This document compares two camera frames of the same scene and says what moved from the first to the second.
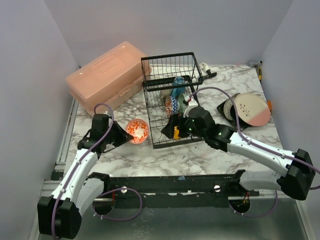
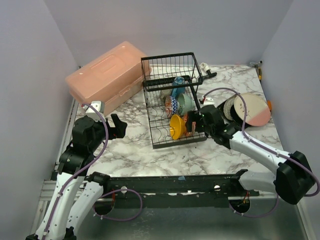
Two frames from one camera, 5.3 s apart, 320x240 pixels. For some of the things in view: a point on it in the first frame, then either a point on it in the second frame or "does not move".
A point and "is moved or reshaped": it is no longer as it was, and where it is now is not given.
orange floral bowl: x=139 y=129 is moved or reshaped
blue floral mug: x=179 y=80 does not move
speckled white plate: x=227 y=107 does not move
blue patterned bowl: x=175 y=105 does not move
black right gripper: x=173 y=124 to x=196 y=120
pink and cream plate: x=252 y=109 does not move
